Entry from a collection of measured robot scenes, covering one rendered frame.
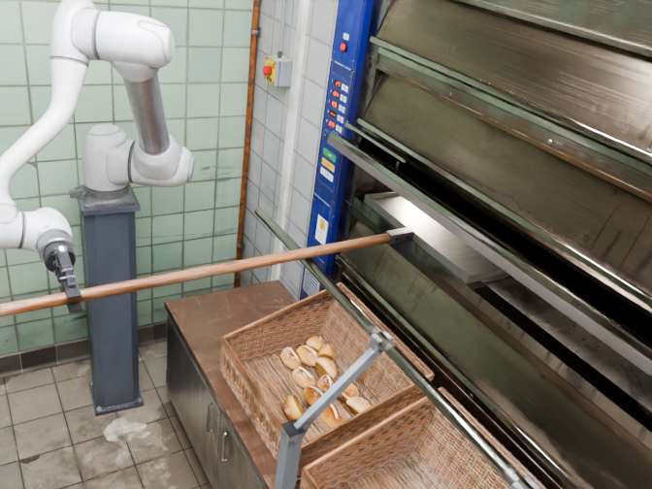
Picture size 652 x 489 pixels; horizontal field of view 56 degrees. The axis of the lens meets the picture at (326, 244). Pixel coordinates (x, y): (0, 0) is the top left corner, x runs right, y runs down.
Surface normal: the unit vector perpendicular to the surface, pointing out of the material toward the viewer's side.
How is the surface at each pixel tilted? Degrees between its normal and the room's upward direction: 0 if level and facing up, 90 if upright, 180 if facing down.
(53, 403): 0
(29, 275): 90
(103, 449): 0
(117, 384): 90
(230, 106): 90
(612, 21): 90
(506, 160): 70
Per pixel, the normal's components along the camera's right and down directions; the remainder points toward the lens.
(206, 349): 0.13, -0.87
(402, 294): -0.76, -0.16
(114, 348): 0.44, 0.48
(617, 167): -0.86, 0.15
